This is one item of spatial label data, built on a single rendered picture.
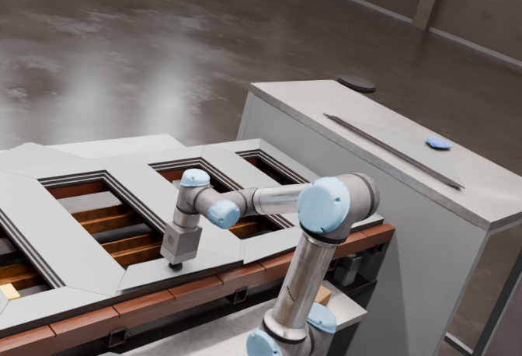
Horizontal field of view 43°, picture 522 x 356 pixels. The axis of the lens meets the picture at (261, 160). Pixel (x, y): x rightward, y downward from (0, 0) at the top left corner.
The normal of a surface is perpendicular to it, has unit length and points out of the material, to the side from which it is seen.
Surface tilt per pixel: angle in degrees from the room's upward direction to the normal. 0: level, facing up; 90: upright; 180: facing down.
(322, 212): 80
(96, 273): 0
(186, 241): 90
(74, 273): 0
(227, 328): 0
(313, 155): 90
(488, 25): 90
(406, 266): 90
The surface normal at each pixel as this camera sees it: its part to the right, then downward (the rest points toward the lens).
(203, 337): 0.24, -0.89
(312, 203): -0.62, -0.02
